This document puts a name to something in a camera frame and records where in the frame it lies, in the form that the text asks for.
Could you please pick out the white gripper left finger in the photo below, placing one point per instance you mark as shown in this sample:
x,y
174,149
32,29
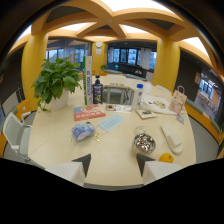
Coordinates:
x,y
68,170

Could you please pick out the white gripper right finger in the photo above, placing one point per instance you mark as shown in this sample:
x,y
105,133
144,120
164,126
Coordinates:
x,y
156,169

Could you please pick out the metal bowl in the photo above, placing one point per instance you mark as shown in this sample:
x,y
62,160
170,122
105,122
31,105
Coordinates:
x,y
144,143

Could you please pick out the orange fruit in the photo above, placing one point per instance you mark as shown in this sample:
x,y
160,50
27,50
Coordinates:
x,y
166,158

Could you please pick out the white office chair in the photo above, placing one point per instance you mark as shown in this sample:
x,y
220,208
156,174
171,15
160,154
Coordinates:
x,y
17,136

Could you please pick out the red and blue booklet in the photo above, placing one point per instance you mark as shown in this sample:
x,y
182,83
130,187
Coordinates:
x,y
88,112

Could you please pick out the light blue face mask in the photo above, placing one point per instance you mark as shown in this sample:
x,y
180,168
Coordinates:
x,y
111,122

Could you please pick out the white printed cloth bag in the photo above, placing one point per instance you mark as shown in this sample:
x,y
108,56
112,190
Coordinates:
x,y
155,104

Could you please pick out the clear plastic wrapper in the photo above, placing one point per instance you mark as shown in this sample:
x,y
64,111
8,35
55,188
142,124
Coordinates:
x,y
123,108

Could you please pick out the pink gift bag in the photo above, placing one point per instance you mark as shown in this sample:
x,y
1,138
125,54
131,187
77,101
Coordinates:
x,y
177,101

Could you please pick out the white plastic bottle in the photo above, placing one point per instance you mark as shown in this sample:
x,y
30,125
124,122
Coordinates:
x,y
137,97

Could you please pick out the orange chair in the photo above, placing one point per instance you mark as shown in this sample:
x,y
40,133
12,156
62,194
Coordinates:
x,y
23,110

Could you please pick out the small snack packet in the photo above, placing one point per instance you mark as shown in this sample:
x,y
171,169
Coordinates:
x,y
110,107

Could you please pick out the dark blue pump bottle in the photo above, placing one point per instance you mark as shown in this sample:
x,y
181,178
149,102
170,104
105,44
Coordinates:
x,y
97,91

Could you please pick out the green potted plant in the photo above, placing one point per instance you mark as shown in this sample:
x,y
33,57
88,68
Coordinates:
x,y
56,83

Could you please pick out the tall green white box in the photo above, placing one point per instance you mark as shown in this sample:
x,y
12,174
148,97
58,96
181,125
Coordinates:
x,y
87,80

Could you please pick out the round wall clock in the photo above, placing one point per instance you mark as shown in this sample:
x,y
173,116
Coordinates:
x,y
99,44

